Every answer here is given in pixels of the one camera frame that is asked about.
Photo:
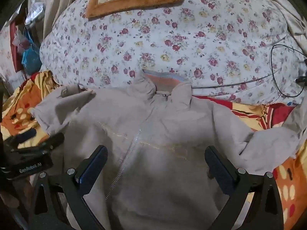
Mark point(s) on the blue cloth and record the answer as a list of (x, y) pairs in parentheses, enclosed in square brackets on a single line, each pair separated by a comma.
[(30, 57)]

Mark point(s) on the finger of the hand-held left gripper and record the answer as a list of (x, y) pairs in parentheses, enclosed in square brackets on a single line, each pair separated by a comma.
[(26, 134), (51, 140)]

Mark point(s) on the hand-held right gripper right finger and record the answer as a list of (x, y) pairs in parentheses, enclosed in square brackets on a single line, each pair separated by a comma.
[(219, 170)]

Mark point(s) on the white floral quilt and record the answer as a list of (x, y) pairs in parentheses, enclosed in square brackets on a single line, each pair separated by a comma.
[(191, 40)]

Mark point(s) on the red orange printed blanket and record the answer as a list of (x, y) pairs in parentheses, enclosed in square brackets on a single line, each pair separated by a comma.
[(19, 105)]

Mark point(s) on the beige zip jacket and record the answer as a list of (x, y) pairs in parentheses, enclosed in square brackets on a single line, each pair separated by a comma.
[(156, 148)]

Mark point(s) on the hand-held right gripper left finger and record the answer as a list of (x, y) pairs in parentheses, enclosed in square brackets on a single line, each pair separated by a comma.
[(92, 170)]

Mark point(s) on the white plastic bag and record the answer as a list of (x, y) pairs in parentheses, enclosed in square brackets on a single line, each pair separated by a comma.
[(36, 10)]

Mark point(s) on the beige curtain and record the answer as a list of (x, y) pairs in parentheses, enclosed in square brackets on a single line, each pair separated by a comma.
[(55, 0)]

